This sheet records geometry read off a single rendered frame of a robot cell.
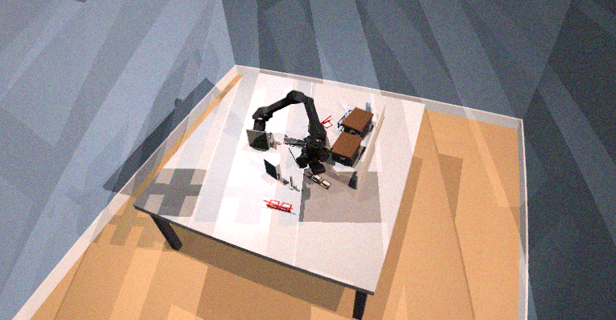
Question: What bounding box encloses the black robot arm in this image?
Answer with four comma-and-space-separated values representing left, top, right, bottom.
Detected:
251, 89, 330, 168

